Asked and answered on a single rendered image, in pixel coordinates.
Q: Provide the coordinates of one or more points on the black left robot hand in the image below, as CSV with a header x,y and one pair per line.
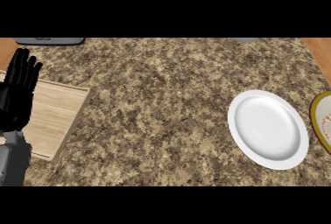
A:
x,y
18,87

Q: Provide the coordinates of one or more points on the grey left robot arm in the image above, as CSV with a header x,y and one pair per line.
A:
x,y
8,154

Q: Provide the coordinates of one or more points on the white plate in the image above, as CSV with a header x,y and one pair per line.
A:
x,y
266,128

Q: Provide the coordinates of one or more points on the yellow rimmed bowl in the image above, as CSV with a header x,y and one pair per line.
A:
x,y
322,119

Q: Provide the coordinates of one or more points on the pale wooden cutting board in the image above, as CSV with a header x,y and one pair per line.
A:
x,y
54,116

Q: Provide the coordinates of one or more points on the grey appliance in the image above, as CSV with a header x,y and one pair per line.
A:
x,y
49,40

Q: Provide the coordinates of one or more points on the small grey object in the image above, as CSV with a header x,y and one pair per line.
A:
x,y
246,39

